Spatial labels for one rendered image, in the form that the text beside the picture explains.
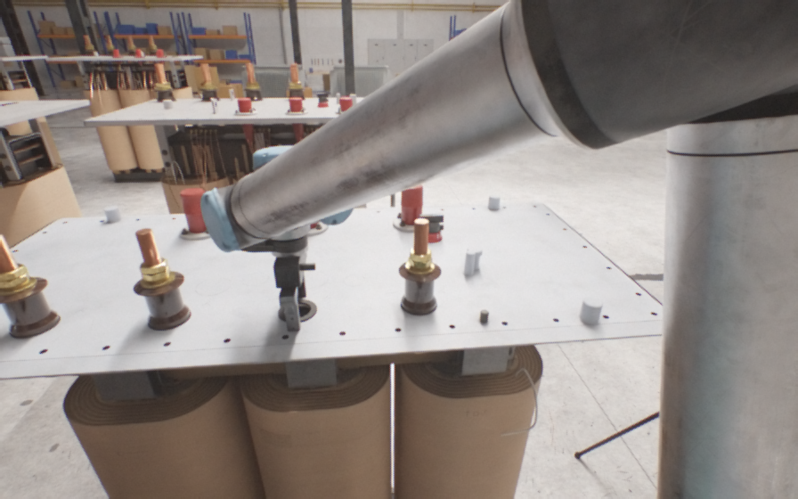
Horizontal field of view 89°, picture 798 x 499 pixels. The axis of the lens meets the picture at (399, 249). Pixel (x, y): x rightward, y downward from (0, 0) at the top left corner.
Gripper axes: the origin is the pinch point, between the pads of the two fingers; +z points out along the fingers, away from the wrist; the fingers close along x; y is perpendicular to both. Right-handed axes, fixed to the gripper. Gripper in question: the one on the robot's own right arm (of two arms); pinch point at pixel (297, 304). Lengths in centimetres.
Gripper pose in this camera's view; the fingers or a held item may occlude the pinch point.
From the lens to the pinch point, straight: 92.7
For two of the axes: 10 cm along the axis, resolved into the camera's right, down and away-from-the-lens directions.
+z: -0.1, 8.9, 4.5
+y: 9.9, -0.4, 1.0
